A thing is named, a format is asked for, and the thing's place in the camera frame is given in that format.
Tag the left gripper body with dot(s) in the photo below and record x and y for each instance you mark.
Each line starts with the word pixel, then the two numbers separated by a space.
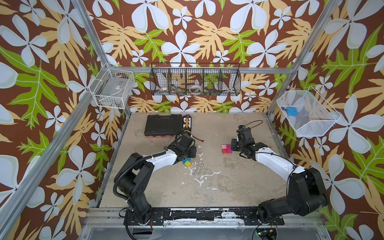
pixel 191 153

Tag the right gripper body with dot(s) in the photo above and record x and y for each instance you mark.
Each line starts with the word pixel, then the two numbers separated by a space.
pixel 237 145

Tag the magenta wood block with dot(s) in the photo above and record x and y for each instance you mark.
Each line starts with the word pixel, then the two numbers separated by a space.
pixel 229 149

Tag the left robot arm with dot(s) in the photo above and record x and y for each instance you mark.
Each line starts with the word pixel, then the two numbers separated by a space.
pixel 131 181

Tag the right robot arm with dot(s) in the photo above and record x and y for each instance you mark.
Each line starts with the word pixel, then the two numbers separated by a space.
pixel 305 190

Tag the teal wood block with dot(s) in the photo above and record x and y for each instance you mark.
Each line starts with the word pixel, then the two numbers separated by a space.
pixel 184 161

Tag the black and red tool case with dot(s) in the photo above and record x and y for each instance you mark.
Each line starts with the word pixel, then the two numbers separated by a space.
pixel 162 126

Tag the blue object in basket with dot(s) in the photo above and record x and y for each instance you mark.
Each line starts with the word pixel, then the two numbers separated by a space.
pixel 292 111

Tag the black wire basket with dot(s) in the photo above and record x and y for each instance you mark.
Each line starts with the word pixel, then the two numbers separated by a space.
pixel 208 79

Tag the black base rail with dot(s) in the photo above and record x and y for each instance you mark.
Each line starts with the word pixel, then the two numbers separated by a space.
pixel 246 214

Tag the white wire basket right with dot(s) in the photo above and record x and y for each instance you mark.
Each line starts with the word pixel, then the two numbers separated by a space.
pixel 316 115

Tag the white wire basket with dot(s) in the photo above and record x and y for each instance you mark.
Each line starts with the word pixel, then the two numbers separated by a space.
pixel 112 87
pixel 316 115

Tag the white wire basket left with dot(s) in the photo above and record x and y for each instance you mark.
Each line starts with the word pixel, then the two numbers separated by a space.
pixel 112 87

